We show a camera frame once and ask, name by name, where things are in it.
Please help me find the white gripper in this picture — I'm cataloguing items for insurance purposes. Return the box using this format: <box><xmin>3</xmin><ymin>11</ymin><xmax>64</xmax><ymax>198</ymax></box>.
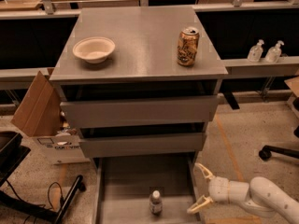
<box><xmin>187</xmin><ymin>163</ymin><xmax>249</xmax><ymax>215</ymax></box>

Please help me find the clear plastic bottle white cap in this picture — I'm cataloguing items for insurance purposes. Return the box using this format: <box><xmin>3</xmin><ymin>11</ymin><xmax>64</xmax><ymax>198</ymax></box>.
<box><xmin>149</xmin><ymin>190</ymin><xmax>163</xmax><ymax>216</ymax></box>

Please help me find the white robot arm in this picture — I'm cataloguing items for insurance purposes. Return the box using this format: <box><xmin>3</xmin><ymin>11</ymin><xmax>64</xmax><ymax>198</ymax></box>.
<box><xmin>187</xmin><ymin>163</ymin><xmax>299</xmax><ymax>224</ymax></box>

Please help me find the grey middle drawer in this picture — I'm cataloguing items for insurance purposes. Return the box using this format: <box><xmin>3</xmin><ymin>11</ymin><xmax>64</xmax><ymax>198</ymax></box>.
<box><xmin>79</xmin><ymin>133</ymin><xmax>206</xmax><ymax>158</ymax></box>

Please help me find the grey open bottom drawer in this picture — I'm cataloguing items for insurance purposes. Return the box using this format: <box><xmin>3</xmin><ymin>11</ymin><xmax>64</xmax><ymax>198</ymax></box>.
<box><xmin>92</xmin><ymin>153</ymin><xmax>206</xmax><ymax>224</ymax></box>

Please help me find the grey top drawer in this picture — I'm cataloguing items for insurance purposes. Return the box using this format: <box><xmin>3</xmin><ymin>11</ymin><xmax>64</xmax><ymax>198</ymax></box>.
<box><xmin>61</xmin><ymin>95</ymin><xmax>218</xmax><ymax>128</ymax></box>

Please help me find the grey drawer cabinet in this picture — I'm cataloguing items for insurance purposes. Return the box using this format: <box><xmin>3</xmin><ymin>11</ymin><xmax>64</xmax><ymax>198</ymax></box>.
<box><xmin>49</xmin><ymin>5</ymin><xmax>229</xmax><ymax>224</ymax></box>

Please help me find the left clear pump bottle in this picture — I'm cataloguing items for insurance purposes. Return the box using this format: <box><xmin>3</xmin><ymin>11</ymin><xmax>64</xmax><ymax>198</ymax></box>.
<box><xmin>248</xmin><ymin>39</ymin><xmax>264</xmax><ymax>62</ymax></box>

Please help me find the clear pump bottle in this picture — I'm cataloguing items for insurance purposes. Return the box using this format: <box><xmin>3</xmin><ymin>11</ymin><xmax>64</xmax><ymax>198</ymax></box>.
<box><xmin>265</xmin><ymin>40</ymin><xmax>284</xmax><ymax>63</ymax></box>
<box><xmin>248</xmin><ymin>39</ymin><xmax>264</xmax><ymax>62</ymax></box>

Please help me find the right clear pump bottle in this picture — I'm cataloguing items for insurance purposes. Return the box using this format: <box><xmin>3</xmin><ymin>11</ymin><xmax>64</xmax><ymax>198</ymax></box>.
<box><xmin>265</xmin><ymin>40</ymin><xmax>284</xmax><ymax>63</ymax></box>

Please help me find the black office chair base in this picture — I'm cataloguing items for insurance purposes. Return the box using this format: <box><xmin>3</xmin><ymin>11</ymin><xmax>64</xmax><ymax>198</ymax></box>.
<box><xmin>258</xmin><ymin>124</ymin><xmax>299</xmax><ymax>161</ymax></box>

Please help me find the gold soda can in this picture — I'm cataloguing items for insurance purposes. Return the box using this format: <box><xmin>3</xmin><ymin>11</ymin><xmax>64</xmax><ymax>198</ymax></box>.
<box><xmin>177</xmin><ymin>26</ymin><xmax>200</xmax><ymax>66</ymax></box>

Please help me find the white paper bowl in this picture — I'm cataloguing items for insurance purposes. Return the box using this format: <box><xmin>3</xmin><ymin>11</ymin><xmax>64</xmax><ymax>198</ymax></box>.
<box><xmin>73</xmin><ymin>36</ymin><xmax>116</xmax><ymax>63</ymax></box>

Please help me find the brown cardboard box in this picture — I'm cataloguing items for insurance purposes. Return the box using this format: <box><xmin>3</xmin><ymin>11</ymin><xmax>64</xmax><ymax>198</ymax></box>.
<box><xmin>11</xmin><ymin>72</ymin><xmax>88</xmax><ymax>164</ymax></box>

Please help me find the black bin at left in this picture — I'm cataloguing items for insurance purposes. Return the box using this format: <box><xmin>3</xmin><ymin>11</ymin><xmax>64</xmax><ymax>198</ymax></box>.
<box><xmin>0</xmin><ymin>131</ymin><xmax>31</xmax><ymax>187</ymax></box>

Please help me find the black stand leg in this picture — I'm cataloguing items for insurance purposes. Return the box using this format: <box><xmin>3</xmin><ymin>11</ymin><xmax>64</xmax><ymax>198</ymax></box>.
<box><xmin>0</xmin><ymin>175</ymin><xmax>86</xmax><ymax>224</ymax></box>

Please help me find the grey metal rail frame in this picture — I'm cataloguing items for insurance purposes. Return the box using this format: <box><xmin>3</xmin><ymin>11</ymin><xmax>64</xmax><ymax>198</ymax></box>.
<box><xmin>0</xmin><ymin>0</ymin><xmax>299</xmax><ymax>91</ymax></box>

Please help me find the black cable on floor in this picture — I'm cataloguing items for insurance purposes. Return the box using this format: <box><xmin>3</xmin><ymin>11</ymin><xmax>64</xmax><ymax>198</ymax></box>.
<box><xmin>4</xmin><ymin>180</ymin><xmax>65</xmax><ymax>224</ymax></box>

